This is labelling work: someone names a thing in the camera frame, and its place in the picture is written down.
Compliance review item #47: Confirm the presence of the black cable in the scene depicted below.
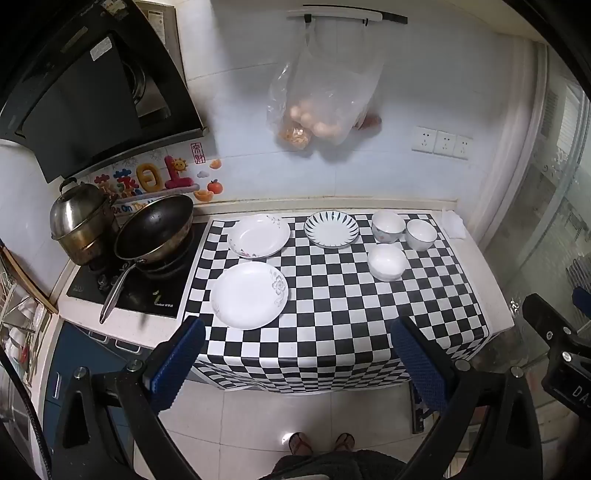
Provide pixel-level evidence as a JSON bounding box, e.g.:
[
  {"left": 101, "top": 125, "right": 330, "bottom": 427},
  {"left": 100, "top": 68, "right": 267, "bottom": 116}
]
[{"left": 0, "top": 342, "right": 49, "bottom": 480}]

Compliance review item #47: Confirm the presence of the plain white bowl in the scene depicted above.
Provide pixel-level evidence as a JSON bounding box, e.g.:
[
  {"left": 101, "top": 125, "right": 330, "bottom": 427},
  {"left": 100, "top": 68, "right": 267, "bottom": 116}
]
[{"left": 368, "top": 244, "right": 410, "bottom": 282}]

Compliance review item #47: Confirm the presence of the pile of brown eggs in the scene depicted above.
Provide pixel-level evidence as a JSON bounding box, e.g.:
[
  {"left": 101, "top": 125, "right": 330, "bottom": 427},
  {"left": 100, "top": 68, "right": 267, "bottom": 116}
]
[{"left": 279, "top": 99, "right": 345, "bottom": 149}]

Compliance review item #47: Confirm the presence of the clear plastic bag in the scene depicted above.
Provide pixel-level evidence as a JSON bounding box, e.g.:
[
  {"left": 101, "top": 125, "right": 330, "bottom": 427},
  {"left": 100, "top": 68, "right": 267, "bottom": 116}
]
[{"left": 266, "top": 18, "right": 385, "bottom": 160}]

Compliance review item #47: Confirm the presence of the black frying pan steel handle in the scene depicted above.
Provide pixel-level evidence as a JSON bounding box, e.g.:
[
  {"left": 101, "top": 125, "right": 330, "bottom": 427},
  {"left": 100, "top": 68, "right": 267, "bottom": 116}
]
[{"left": 99, "top": 194, "right": 195, "bottom": 325}]

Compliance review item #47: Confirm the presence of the white crumpled cloth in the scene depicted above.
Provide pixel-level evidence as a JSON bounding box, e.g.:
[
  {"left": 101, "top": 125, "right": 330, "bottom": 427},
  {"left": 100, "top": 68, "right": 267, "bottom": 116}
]
[{"left": 441, "top": 209, "right": 467, "bottom": 241}]

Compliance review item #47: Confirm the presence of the black white checkered tablecloth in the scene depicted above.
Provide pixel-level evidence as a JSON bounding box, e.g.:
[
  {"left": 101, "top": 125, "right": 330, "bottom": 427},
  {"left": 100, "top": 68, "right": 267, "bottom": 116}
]
[{"left": 182, "top": 212, "right": 490, "bottom": 435}]

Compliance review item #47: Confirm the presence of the black glass gas stove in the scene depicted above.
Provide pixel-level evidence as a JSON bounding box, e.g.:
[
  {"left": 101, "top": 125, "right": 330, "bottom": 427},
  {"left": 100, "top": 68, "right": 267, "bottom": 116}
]
[{"left": 66, "top": 222, "right": 209, "bottom": 319}]

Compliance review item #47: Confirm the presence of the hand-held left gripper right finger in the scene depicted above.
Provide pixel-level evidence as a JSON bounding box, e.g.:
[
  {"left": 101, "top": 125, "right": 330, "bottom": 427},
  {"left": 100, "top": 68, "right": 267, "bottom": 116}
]
[{"left": 390, "top": 316, "right": 551, "bottom": 480}]

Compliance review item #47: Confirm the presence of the blue kitchen cabinet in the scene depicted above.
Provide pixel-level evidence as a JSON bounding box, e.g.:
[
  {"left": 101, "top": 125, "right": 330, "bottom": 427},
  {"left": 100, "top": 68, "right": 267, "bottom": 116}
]
[{"left": 45, "top": 320, "right": 155, "bottom": 467}]

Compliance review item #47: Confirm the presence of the white plate small floral print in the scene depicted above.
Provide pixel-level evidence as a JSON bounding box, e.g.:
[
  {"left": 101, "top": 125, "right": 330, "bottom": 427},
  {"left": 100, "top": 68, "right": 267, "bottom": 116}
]
[{"left": 227, "top": 214, "right": 291, "bottom": 258}]

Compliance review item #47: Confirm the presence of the white bowl pink floral print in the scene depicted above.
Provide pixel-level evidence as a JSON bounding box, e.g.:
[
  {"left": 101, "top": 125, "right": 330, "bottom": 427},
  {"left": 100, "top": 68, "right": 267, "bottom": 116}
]
[{"left": 372, "top": 210, "right": 406, "bottom": 243}]

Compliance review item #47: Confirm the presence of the dark knit garment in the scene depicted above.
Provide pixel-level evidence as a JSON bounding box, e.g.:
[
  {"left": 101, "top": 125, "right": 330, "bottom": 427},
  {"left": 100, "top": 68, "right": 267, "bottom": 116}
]
[{"left": 265, "top": 450, "right": 409, "bottom": 480}]

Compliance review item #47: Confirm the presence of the white wall hook rail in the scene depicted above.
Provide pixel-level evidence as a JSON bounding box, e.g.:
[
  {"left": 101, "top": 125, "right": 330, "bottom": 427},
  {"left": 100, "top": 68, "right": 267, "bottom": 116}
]
[{"left": 286, "top": 4, "right": 408, "bottom": 27}]

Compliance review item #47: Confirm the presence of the stainless steel steamer pot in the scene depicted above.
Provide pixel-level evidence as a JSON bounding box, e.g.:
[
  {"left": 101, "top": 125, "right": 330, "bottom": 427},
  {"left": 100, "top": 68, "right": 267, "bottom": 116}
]
[{"left": 49, "top": 178, "right": 122, "bottom": 267}]

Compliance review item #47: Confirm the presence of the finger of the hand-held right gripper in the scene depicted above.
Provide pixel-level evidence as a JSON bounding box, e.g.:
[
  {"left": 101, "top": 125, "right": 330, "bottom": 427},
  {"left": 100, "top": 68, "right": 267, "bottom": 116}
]
[
  {"left": 522, "top": 293, "right": 579, "bottom": 344},
  {"left": 573, "top": 286, "right": 591, "bottom": 320}
]

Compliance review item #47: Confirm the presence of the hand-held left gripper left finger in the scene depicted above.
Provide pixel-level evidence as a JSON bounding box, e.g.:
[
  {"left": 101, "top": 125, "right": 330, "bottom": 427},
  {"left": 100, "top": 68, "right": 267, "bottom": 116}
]
[{"left": 48, "top": 316, "right": 207, "bottom": 480}]

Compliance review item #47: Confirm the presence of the white plate blue leaf pattern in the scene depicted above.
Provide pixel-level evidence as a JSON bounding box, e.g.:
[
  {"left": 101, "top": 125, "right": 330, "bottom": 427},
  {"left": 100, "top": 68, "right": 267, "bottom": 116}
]
[{"left": 304, "top": 210, "right": 360, "bottom": 249}]

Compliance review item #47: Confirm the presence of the white plate grey flower print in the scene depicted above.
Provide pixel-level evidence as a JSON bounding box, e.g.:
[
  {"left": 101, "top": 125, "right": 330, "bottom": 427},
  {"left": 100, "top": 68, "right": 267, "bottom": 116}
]
[{"left": 210, "top": 261, "right": 290, "bottom": 330}]

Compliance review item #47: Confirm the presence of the wire dish rack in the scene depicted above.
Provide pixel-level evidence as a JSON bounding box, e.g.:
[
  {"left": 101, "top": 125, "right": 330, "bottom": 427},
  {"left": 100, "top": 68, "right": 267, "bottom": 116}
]
[{"left": 0, "top": 240, "right": 59, "bottom": 398}]

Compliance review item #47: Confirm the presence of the black range hood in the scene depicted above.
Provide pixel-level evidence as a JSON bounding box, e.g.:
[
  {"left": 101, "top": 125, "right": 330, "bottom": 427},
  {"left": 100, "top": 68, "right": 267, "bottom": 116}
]
[{"left": 0, "top": 0, "right": 207, "bottom": 184}]

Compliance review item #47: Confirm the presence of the colourful wall sticker set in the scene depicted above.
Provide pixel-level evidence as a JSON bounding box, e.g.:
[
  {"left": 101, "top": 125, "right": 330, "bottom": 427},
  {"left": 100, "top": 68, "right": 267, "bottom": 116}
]
[{"left": 92, "top": 142, "right": 225, "bottom": 205}]

